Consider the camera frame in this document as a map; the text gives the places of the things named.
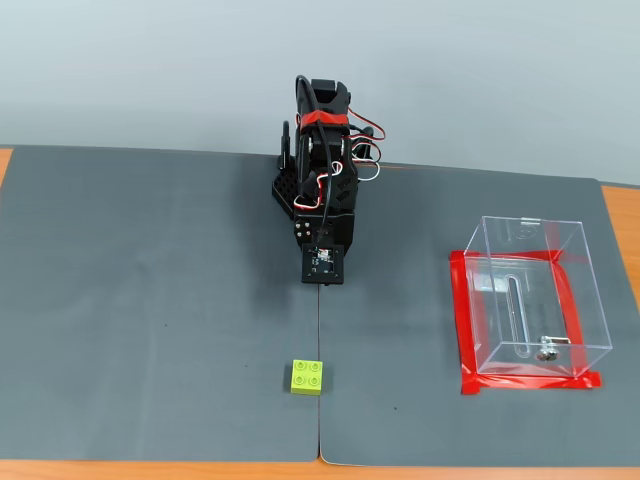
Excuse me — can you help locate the green lego block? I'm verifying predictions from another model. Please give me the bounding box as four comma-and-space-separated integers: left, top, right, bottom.
288, 358, 325, 398

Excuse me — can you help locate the red white gripper servo wire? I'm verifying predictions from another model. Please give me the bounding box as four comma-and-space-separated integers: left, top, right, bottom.
293, 159, 346, 212

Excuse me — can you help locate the black table clamp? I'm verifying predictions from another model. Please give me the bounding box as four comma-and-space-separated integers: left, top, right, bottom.
276, 119, 294, 170

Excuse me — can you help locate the transparent acrylic box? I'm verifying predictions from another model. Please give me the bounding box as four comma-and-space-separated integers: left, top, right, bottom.
462, 214, 614, 380

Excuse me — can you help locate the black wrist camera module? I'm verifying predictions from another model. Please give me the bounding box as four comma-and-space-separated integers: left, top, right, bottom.
301, 243, 347, 286

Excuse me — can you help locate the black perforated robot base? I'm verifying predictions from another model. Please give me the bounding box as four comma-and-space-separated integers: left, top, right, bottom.
271, 167, 302, 222

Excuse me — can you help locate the red white arm servo wire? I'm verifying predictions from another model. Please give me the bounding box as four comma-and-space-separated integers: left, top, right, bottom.
345, 106, 388, 182

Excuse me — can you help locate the red floor tape strip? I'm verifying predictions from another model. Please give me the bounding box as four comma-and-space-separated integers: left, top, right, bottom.
449, 247, 592, 265
459, 371, 603, 397
448, 249, 484, 396
551, 259, 590, 381

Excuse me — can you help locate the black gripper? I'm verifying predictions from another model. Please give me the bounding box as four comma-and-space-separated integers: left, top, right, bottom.
293, 158, 359, 289

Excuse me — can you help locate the metal cam lock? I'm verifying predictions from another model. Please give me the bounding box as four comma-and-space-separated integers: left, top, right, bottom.
534, 335, 572, 362

